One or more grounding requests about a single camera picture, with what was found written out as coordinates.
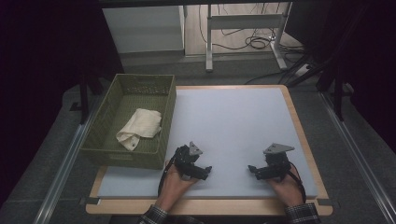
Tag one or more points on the pale blue foam mat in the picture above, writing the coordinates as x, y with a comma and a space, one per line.
233, 124

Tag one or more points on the green woven plastic basket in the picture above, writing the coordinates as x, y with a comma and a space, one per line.
130, 109

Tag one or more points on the grey metal desk frame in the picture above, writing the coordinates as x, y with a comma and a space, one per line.
243, 21

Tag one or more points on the aluminium floor rail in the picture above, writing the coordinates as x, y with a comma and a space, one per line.
67, 161
358, 155

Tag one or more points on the white cabinet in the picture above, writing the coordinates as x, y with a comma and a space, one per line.
143, 29

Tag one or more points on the person's left hand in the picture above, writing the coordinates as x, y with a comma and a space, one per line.
174, 188

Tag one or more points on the dark curtain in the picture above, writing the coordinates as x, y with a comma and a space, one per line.
370, 62

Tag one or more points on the person's right hand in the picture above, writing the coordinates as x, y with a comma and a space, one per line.
288, 189

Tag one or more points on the grey tape piece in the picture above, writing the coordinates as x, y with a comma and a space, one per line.
90, 201
328, 202

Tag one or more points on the white power strip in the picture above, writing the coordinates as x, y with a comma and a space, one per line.
302, 70

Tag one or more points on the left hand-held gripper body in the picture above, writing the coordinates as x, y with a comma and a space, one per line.
185, 157

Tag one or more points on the cream printed cloth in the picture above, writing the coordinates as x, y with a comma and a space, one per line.
141, 126

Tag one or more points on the dark metal stand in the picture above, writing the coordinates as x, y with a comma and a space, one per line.
84, 99

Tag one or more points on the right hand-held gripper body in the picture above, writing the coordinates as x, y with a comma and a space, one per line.
278, 163

